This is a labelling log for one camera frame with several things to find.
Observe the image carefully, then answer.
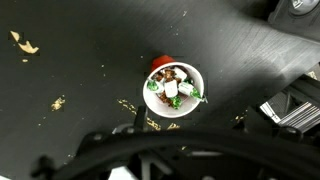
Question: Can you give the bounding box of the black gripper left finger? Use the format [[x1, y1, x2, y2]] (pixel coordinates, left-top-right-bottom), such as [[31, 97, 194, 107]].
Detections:
[[134, 105, 150, 133]]

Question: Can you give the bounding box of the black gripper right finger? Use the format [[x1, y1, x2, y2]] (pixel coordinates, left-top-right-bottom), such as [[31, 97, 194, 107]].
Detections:
[[242, 107, 268, 134]]

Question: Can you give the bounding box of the green white candy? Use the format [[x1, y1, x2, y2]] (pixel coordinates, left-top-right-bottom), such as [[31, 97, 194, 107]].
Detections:
[[177, 81, 208, 104]]

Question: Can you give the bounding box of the red plastic cup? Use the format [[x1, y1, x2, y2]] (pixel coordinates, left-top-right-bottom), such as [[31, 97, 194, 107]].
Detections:
[[142, 54, 205, 119]]

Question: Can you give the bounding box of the brown candy piece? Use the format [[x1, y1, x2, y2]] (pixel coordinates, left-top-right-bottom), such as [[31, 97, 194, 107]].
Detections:
[[158, 92, 172, 105], [156, 68, 176, 83]]

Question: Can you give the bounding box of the white rectangular candy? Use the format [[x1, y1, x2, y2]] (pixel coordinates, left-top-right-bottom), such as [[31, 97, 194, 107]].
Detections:
[[173, 66, 188, 81], [163, 79, 180, 99]]

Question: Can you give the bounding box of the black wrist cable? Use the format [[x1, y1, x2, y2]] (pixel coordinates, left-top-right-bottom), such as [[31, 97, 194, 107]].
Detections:
[[31, 128, 320, 180]]

